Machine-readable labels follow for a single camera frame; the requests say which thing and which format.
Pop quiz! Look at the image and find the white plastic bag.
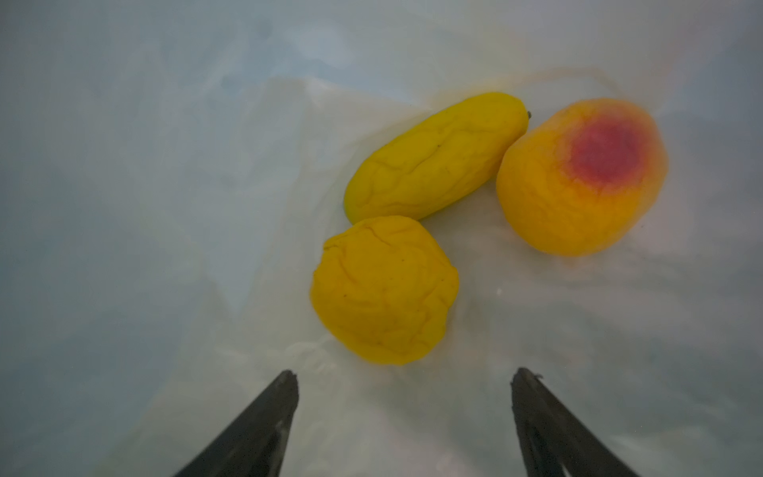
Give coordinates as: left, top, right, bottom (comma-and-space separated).
1, 1, 762, 476

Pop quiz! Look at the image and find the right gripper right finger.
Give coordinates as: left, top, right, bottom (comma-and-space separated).
512, 368, 637, 477

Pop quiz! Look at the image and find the yellow round lemon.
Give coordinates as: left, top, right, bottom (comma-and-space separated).
310, 216, 459, 366

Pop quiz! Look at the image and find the yellow oblong fruit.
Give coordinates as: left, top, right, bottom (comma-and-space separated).
344, 93, 532, 224

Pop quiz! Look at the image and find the yellow red peach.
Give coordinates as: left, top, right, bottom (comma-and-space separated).
496, 99, 669, 256

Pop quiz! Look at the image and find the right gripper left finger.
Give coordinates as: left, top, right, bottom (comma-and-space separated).
176, 370, 299, 477

